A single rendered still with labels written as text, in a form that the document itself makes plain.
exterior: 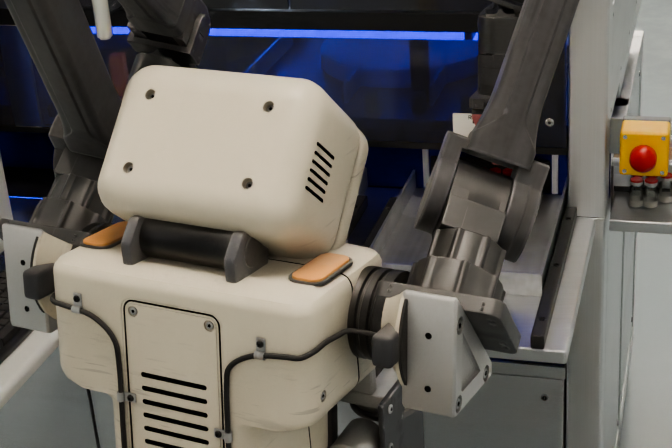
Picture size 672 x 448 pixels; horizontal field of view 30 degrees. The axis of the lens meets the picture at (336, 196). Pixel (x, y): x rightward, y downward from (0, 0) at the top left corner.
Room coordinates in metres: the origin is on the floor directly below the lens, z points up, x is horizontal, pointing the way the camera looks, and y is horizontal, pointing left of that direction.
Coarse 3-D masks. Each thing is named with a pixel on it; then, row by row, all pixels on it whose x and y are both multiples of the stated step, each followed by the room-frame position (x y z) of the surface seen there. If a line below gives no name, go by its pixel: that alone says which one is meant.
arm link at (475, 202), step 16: (464, 176) 1.07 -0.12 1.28; (480, 176) 1.07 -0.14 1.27; (496, 176) 1.08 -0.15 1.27; (464, 192) 1.05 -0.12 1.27; (480, 192) 1.06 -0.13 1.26; (496, 192) 1.06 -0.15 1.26; (448, 208) 1.03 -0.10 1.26; (464, 208) 1.03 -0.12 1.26; (480, 208) 1.03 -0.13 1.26; (496, 208) 1.05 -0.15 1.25; (448, 224) 1.02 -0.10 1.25; (464, 224) 1.02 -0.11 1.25; (480, 224) 1.02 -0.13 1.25; (496, 224) 1.02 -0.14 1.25; (496, 240) 1.01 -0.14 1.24
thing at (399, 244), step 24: (408, 192) 1.88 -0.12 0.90; (408, 216) 1.82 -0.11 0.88; (552, 216) 1.78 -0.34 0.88; (384, 240) 1.73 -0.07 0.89; (408, 240) 1.74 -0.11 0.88; (528, 240) 1.71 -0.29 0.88; (552, 240) 1.65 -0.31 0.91; (384, 264) 1.60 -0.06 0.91; (408, 264) 1.59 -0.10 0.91; (504, 264) 1.63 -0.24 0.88; (528, 264) 1.63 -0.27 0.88; (504, 288) 1.55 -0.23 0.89; (528, 288) 1.54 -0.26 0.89
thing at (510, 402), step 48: (624, 96) 2.30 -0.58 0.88; (624, 240) 2.25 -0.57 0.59; (624, 288) 2.29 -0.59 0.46; (624, 336) 2.40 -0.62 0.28; (48, 384) 2.08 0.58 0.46; (528, 384) 1.80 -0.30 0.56; (624, 384) 2.42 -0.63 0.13; (0, 432) 2.12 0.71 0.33; (48, 432) 2.09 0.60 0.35; (96, 432) 2.06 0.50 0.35; (432, 432) 1.85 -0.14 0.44; (480, 432) 1.83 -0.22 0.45; (528, 432) 1.80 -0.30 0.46
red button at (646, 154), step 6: (636, 150) 1.72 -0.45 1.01; (642, 150) 1.72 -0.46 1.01; (648, 150) 1.71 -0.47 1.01; (654, 150) 1.73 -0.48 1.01; (630, 156) 1.72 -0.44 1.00; (636, 156) 1.72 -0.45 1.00; (642, 156) 1.71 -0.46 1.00; (648, 156) 1.71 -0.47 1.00; (654, 156) 1.71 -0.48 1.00; (630, 162) 1.72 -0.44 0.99; (636, 162) 1.71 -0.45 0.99; (642, 162) 1.71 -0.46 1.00; (648, 162) 1.71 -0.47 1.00; (654, 162) 1.71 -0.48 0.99; (636, 168) 1.72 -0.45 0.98; (642, 168) 1.71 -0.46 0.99; (648, 168) 1.71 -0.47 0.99
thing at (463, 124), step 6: (456, 114) 1.83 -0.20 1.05; (462, 114) 1.83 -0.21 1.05; (468, 114) 1.83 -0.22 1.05; (456, 120) 1.83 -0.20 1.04; (462, 120) 1.83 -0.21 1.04; (468, 120) 1.83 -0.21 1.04; (456, 126) 1.83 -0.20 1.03; (462, 126) 1.83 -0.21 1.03; (468, 126) 1.83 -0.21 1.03; (474, 126) 1.82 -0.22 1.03; (456, 132) 1.83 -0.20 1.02; (462, 132) 1.83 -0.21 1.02; (468, 132) 1.83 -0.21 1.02
